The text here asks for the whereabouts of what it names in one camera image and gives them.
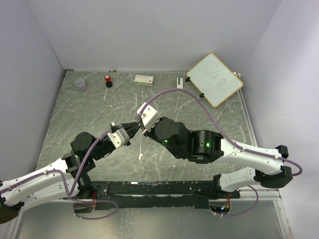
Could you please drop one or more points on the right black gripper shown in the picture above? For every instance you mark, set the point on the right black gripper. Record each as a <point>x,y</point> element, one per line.
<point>150,132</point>

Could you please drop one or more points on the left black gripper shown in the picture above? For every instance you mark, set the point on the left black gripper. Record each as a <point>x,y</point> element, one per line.
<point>131,129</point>

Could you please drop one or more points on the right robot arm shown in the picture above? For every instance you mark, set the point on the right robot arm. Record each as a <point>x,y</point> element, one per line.
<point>204,146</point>

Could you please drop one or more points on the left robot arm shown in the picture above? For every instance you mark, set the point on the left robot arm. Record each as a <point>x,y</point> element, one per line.
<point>65,177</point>

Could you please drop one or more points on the white rectangular clip device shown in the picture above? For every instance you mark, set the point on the white rectangular clip device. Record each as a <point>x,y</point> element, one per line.
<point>179,83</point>

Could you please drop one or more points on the red black stamp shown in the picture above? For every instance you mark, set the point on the red black stamp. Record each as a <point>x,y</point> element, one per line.
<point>108,81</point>

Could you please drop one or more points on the white green cardboard box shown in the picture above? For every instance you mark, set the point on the white green cardboard box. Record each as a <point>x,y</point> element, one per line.
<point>143,80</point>

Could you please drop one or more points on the black base bar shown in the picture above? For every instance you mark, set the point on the black base bar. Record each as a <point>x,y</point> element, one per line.
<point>128,194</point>

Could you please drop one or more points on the clear plastic cup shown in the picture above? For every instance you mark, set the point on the clear plastic cup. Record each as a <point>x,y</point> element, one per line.
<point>80,84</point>

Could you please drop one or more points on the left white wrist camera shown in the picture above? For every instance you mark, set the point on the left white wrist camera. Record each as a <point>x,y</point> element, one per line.
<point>119,137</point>

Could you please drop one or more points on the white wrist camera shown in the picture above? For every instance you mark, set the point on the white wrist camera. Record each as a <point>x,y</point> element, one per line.
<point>119,137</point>
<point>149,115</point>

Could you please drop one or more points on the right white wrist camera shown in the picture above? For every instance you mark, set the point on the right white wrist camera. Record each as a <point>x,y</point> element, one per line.
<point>149,115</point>

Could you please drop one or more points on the small whiteboard with wooden frame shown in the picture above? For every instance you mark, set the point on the small whiteboard with wooden frame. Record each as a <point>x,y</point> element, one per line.
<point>214,80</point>

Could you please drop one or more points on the aluminium rail frame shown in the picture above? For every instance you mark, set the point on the aluminium rail frame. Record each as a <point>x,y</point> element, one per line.
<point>270,194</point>

